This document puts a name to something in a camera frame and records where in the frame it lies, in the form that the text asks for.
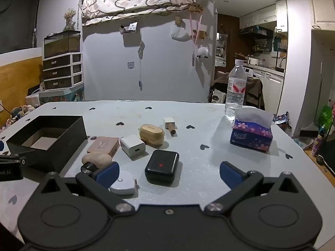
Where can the pink compact case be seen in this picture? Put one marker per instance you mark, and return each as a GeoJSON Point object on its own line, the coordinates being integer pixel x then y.
{"type": "Point", "coordinates": [103, 146]}

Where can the pink spray can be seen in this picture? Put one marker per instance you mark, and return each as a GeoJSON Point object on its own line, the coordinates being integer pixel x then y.
{"type": "Point", "coordinates": [318, 143]}

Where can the dried flower bunch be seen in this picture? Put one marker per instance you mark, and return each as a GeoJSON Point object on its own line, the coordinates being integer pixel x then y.
{"type": "Point", "coordinates": [70, 17]}

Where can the clear water bottle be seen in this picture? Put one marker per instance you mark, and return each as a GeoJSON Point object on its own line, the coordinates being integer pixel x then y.
{"type": "Point", "coordinates": [235, 91]}

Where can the black box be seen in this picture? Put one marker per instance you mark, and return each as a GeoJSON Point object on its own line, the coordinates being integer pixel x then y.
{"type": "Point", "coordinates": [66, 138]}

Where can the white kitchen wall cabinets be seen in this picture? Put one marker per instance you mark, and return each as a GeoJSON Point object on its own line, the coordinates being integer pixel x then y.
{"type": "Point", "coordinates": [261, 14]}

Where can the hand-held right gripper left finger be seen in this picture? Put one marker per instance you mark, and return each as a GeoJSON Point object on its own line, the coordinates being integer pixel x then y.
{"type": "Point", "coordinates": [107, 174]}

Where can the pile of plush toys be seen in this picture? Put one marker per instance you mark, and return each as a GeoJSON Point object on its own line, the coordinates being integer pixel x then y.
{"type": "Point", "coordinates": [24, 109]}

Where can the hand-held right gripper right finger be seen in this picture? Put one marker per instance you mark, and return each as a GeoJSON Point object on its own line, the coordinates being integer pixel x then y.
{"type": "Point", "coordinates": [230, 174]}

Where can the white charger adapter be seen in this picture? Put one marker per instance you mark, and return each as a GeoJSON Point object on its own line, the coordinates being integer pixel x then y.
{"type": "Point", "coordinates": [133, 146]}

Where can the beige smooth stone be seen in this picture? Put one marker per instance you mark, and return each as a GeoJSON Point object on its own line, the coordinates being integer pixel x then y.
{"type": "Point", "coordinates": [95, 158]}

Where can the white tape measure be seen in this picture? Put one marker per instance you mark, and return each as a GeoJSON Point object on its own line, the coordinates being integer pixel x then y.
{"type": "Point", "coordinates": [123, 184]}

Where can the square wall hook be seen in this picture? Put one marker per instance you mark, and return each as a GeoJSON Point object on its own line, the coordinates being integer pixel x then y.
{"type": "Point", "coordinates": [130, 65]}

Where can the chair with draped clothes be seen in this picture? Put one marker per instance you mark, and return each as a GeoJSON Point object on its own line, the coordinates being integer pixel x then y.
{"type": "Point", "coordinates": [252, 89]}

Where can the dark window blind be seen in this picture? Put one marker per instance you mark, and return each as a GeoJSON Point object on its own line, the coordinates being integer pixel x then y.
{"type": "Point", "coordinates": [18, 15]}

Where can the tan earbud case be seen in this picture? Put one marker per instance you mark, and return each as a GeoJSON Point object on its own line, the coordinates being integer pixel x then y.
{"type": "Point", "coordinates": [151, 134]}

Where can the dark patterned bag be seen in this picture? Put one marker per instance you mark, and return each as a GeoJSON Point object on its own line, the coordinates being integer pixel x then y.
{"type": "Point", "coordinates": [281, 119]}

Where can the black earbud case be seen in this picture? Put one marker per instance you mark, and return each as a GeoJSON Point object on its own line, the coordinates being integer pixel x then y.
{"type": "Point", "coordinates": [162, 166]}

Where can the glass fish tank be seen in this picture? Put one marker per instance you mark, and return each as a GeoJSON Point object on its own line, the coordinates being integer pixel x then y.
{"type": "Point", "coordinates": [61, 44]}

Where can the white and brown stamp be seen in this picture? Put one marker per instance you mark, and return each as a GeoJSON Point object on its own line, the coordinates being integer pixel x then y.
{"type": "Point", "coordinates": [170, 125]}

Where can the small black cylinder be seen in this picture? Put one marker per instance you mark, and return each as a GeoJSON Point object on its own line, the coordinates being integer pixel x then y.
{"type": "Point", "coordinates": [88, 167]}

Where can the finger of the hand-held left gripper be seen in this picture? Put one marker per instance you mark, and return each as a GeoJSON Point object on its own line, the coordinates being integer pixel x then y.
{"type": "Point", "coordinates": [13, 159]}

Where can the white drawer unit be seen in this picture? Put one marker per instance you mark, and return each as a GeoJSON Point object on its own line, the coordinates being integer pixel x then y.
{"type": "Point", "coordinates": [61, 70]}

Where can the green bag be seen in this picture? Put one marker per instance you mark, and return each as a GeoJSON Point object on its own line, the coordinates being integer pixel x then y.
{"type": "Point", "coordinates": [325, 116]}

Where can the white hanging plush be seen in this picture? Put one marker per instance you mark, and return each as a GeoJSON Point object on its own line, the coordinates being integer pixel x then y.
{"type": "Point", "coordinates": [180, 35]}

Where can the teal printed box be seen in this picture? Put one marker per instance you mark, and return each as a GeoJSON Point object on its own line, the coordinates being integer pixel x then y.
{"type": "Point", "coordinates": [61, 95]}

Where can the small sheep plush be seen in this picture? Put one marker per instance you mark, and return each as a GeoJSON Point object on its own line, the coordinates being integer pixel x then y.
{"type": "Point", "coordinates": [202, 53]}

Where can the purple floral tissue box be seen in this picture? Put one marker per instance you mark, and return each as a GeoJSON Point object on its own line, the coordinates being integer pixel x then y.
{"type": "Point", "coordinates": [251, 136]}

